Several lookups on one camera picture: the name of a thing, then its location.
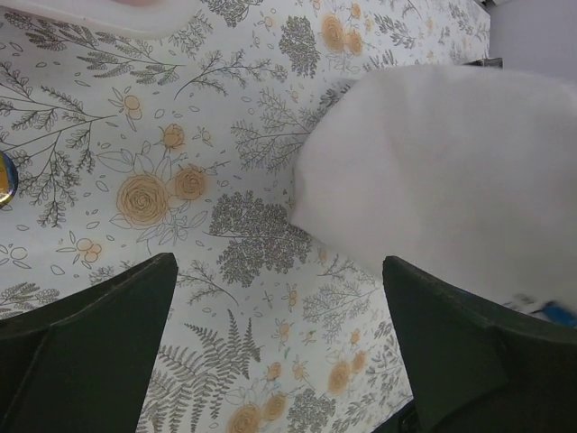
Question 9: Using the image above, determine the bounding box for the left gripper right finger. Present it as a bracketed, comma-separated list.
[381, 256, 576, 432]

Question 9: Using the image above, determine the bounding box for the small round brooch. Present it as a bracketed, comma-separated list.
[0, 152, 19, 207]

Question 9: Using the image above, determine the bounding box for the white plastic fruit basket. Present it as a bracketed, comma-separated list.
[1, 0, 200, 40]

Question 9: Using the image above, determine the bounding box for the white t-shirt with flower print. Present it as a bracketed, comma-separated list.
[291, 65, 576, 307]

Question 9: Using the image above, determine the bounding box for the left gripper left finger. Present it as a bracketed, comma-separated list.
[1, 253, 178, 432]

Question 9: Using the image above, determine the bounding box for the floral table mat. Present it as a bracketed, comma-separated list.
[1, 1, 490, 432]

